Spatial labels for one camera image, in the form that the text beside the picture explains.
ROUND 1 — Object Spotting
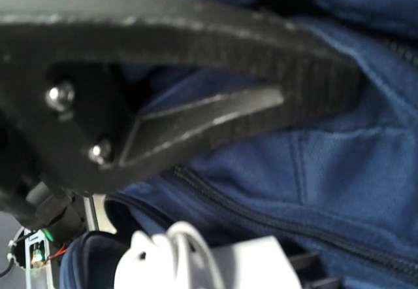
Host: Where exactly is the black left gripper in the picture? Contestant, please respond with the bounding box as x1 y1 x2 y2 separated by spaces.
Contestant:
1 114 85 233

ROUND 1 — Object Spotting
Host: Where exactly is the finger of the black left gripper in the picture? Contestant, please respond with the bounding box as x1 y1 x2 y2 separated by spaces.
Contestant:
1 0 361 193

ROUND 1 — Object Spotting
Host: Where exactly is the white charger with cable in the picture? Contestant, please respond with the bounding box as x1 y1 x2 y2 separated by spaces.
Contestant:
113 222 302 289

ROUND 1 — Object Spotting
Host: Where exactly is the navy blue backpack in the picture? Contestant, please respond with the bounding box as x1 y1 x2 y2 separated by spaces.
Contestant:
59 0 417 288

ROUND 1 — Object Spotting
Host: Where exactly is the metal front rail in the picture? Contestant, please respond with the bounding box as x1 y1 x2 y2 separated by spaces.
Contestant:
1 213 59 288

